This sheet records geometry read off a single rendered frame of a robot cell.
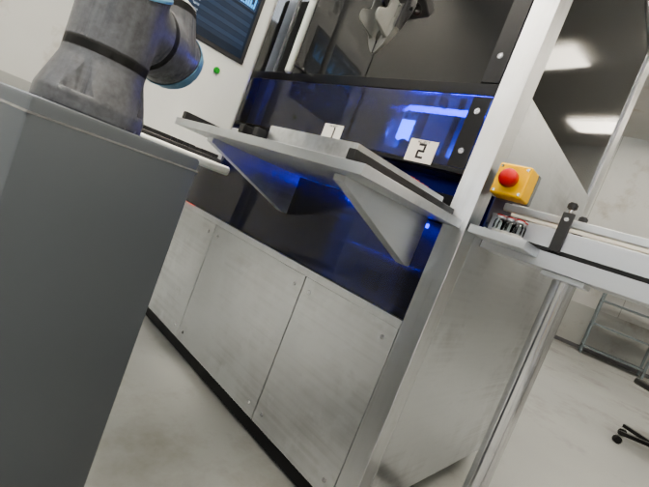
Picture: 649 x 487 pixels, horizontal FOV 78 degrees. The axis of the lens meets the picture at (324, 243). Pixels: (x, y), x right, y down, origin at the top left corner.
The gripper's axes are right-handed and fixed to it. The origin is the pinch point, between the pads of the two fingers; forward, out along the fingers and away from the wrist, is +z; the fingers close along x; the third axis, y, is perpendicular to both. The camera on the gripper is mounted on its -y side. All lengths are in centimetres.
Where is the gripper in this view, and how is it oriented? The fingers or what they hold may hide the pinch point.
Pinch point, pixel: (378, 48)
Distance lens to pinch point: 82.5
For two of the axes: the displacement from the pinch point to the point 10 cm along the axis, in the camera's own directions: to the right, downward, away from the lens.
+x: 6.8, 3.2, -6.7
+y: -6.4, -1.9, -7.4
